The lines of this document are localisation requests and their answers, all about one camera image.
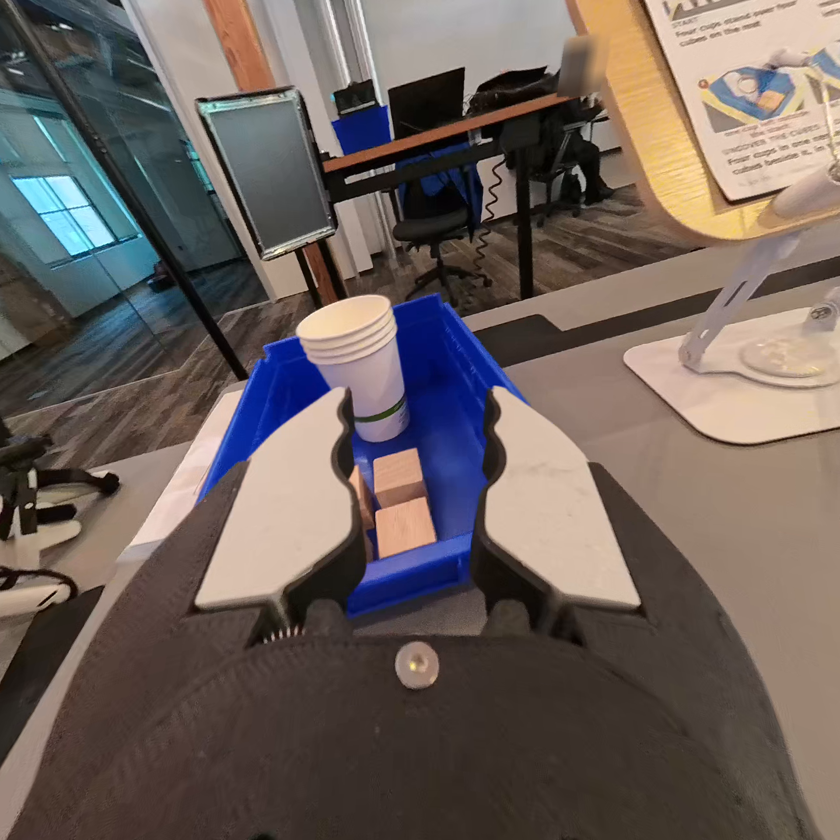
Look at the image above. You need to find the office chair with black coat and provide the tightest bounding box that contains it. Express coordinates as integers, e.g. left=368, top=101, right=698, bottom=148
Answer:
left=502, top=108, right=585, bottom=228

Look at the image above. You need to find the black and white device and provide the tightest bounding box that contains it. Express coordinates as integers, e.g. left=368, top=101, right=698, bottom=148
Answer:
left=0, top=420, right=122, bottom=621

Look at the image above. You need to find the black coiled cable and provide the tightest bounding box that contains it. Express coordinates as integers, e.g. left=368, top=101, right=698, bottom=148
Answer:
left=474, top=159, right=508, bottom=265

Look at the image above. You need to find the white paper cup green stripe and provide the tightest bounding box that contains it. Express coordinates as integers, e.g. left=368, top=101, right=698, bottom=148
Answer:
left=307, top=325, right=412, bottom=442

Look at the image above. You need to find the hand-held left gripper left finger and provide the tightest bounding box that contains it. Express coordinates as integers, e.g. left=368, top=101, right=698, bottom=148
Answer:
left=194, top=386, right=370, bottom=624

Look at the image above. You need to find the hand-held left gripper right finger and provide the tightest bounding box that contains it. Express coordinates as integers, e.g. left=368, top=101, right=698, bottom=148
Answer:
left=470, top=385, right=642, bottom=634

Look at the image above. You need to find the small black monitor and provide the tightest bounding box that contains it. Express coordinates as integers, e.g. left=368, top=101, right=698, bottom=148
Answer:
left=333, top=80, right=379, bottom=114

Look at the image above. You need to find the wooden cube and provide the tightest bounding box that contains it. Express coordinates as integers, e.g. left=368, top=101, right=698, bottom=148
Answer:
left=374, top=497, right=438, bottom=560
left=373, top=448, right=429, bottom=511
left=348, top=465, right=376, bottom=529

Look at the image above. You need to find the blue plastic bin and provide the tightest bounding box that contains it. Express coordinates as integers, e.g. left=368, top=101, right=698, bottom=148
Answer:
left=197, top=293, right=529, bottom=621

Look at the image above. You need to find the window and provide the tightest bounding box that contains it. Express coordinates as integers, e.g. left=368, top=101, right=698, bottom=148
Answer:
left=12, top=174, right=142, bottom=261

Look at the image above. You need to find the framed grey sign board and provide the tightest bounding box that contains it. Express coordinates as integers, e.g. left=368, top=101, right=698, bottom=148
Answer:
left=196, top=87, right=350, bottom=311

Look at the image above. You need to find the grey desk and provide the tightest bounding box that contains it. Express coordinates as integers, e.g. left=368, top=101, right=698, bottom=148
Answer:
left=0, top=243, right=840, bottom=840

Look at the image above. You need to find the wooden-edged office desk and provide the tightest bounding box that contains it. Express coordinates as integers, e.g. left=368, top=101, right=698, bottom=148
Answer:
left=322, top=94, right=592, bottom=301

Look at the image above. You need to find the black bag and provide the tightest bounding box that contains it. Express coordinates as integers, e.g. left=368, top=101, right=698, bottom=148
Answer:
left=469, top=66, right=560, bottom=116

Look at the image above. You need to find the small blue storage bin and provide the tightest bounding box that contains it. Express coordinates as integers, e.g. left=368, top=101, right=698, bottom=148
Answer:
left=331, top=105, right=395, bottom=156

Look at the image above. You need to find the printed instruction sheet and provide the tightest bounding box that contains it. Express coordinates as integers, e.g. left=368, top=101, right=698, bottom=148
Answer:
left=643, top=0, right=840, bottom=203

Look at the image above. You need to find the wooden document stand white base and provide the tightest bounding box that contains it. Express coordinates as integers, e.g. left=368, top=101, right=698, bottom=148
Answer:
left=567, top=0, right=840, bottom=447

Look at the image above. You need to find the black laptop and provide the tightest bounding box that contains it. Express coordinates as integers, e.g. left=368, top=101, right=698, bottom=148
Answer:
left=387, top=67, right=467, bottom=140

